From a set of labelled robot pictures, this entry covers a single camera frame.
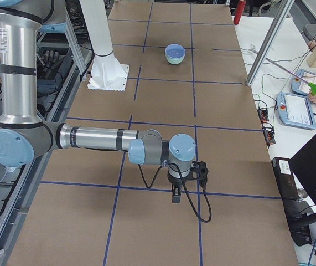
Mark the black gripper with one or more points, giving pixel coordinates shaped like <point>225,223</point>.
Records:
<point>175,182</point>

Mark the blue bowl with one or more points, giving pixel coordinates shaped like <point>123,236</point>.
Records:
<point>175,51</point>

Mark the green handled reacher grabber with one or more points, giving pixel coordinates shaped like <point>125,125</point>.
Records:
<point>310,84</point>

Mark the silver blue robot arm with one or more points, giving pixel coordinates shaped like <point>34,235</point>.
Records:
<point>24,135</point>

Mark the green bowl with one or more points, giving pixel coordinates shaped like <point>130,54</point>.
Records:
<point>174,60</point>

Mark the orange black connector box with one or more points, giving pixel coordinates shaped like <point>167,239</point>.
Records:
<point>263,115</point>

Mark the black computer box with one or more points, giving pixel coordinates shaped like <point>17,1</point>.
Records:
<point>300,217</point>

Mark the teach pendant near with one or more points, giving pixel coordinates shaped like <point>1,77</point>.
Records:
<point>295,110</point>

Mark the red cylinder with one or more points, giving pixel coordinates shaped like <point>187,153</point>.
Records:
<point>239,11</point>

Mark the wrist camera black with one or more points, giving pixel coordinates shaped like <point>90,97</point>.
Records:
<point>199,172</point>

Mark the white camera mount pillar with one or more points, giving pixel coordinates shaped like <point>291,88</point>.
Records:
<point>107,72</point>

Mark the aluminium frame post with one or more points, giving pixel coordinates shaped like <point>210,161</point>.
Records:
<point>269,39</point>

